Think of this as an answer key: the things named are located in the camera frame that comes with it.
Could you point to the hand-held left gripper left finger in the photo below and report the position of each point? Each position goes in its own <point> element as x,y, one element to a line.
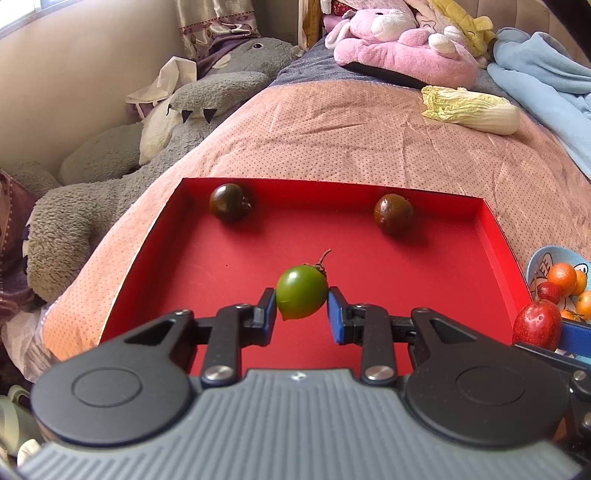
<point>269,314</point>

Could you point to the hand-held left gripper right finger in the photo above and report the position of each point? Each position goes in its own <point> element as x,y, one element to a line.
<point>334,318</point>

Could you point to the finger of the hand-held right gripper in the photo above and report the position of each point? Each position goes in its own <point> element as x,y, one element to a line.
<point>577,337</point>
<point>554,360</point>

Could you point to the orange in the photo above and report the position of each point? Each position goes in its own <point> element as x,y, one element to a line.
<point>571,315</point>
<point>585,304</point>
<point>561,278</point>

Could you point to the green tomato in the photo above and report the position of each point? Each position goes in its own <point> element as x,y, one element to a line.
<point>300,295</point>

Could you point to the small red apple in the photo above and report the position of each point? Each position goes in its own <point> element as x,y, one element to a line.
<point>549,291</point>
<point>538,325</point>

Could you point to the red cardboard tray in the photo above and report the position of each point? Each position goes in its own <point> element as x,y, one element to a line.
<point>207,258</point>

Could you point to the blue printed bowl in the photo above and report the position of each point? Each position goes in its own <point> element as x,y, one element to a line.
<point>545,261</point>

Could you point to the dark green-brown tomato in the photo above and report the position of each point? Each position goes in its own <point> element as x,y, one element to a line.
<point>229,201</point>

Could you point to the brown dark tomato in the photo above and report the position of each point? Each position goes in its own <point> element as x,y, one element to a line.
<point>393,213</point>

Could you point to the pink dotted bedspread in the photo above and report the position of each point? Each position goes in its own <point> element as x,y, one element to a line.
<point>323,138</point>

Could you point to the grey plush toy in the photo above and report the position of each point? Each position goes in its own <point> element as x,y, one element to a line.
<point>92,207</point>

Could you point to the white plastic bag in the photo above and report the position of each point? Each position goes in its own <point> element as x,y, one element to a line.
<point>27,341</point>

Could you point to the grey-blue blanket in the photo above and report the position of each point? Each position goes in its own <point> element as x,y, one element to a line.
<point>300,69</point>

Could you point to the napa cabbage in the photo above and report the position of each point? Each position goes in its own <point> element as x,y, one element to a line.
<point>471,110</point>

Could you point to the light blue blanket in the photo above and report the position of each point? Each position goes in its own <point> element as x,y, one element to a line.
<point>540,78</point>

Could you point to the brown patterned bag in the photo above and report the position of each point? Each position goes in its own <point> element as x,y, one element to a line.
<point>9,230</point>

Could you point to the pale green slipper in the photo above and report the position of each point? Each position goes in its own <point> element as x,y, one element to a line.
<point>14,415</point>

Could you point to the pink plush rabbit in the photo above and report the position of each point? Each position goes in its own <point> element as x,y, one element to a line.
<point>406,50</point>

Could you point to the patterned curtain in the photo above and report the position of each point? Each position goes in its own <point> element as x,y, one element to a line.
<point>207,23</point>

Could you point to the yellow plush toy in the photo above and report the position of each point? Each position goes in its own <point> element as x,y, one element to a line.
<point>461,23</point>

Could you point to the beige padded headboard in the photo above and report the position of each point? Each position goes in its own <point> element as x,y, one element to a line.
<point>508,14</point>

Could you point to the window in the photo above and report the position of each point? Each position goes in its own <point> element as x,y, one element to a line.
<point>18,9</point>

